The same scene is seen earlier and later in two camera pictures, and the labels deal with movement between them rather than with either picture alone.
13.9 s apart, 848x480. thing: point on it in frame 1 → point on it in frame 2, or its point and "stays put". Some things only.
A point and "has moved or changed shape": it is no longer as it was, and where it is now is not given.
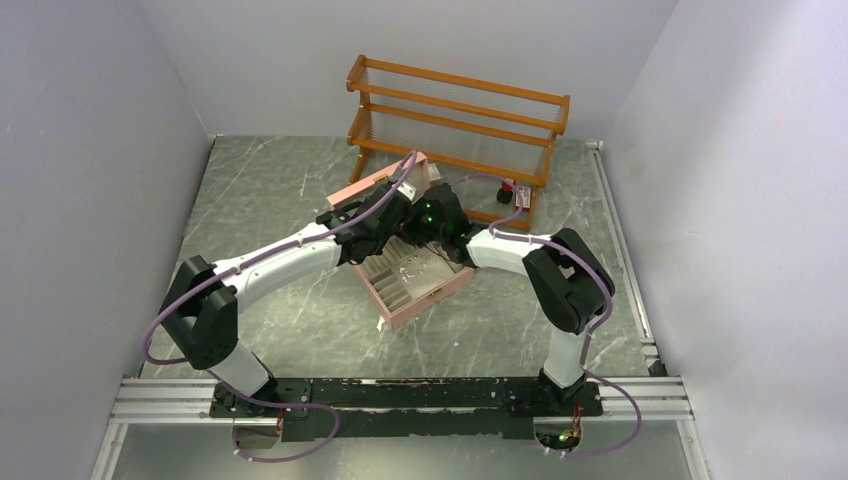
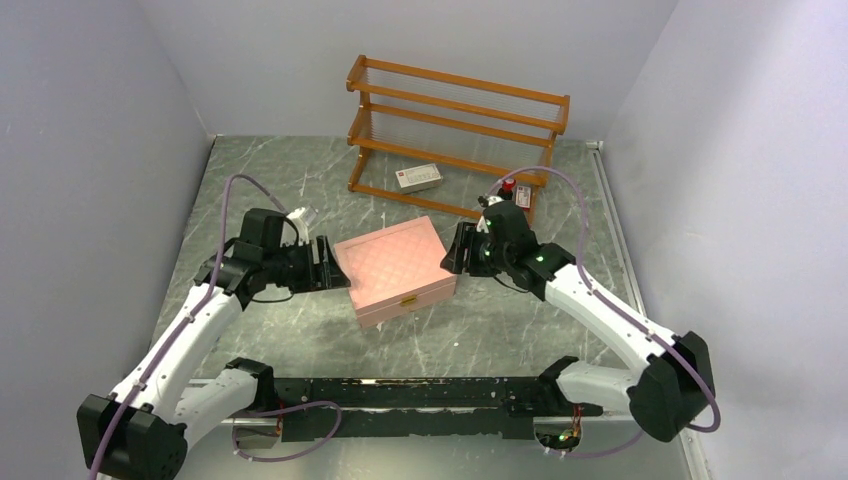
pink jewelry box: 407,272 has moved or changed shape
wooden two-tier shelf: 492,141 stays put
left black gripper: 388,232 → 323,274
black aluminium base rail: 408,407 stays put
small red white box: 525,193 stays put
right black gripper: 418,208 → 453,261
